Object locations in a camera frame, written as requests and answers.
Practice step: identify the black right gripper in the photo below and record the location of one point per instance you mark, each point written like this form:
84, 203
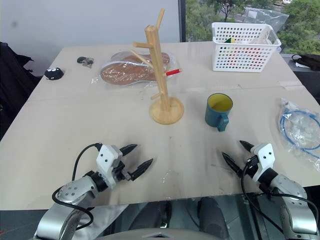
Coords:
251, 165

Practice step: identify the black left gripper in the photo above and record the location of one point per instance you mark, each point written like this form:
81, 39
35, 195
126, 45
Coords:
120, 170

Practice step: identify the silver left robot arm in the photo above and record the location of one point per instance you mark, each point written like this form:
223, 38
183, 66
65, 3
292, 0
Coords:
72, 188

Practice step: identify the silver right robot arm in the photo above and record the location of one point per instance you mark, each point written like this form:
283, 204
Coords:
291, 190

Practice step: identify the wooden mug tree stand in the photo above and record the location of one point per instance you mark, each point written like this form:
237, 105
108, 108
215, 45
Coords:
160, 85

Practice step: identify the small clear plastic scrap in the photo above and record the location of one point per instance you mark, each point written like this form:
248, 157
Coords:
168, 176

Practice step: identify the blue mug with yellow inside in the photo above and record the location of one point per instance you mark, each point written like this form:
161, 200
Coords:
212, 118

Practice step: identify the dark rounded shape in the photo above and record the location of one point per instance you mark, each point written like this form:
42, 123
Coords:
212, 215

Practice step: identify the clear plastic insole bag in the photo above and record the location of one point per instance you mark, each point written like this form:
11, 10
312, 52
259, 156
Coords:
117, 83

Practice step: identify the grey robot torso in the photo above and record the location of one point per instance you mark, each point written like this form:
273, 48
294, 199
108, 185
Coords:
162, 235

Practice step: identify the brown shoe insole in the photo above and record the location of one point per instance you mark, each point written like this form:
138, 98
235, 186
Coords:
163, 58
122, 73

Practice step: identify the white perforated plastic basket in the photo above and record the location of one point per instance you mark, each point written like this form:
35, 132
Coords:
240, 60

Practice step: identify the red marker pen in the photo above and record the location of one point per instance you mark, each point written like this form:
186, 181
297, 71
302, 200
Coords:
173, 72

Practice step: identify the black key bunch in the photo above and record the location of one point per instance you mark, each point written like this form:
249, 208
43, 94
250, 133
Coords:
83, 60

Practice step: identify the yellow green sponge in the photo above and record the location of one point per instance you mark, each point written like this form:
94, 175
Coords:
230, 40

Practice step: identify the black bag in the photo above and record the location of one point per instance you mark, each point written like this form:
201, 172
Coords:
308, 62

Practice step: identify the small black round object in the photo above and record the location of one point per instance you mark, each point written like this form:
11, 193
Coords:
53, 73

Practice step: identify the large clear plastic bag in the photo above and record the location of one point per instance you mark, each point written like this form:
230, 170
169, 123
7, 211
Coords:
277, 20

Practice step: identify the black jacket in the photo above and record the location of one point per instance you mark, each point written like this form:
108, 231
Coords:
12, 82

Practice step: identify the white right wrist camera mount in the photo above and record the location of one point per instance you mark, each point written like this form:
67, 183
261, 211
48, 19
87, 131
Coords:
266, 157

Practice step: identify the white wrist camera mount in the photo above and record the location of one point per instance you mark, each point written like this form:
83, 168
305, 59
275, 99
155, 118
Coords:
266, 157
106, 158

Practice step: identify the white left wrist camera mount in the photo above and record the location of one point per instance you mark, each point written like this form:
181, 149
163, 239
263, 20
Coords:
106, 158

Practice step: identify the black window frame post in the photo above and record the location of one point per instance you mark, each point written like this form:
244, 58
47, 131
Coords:
182, 20

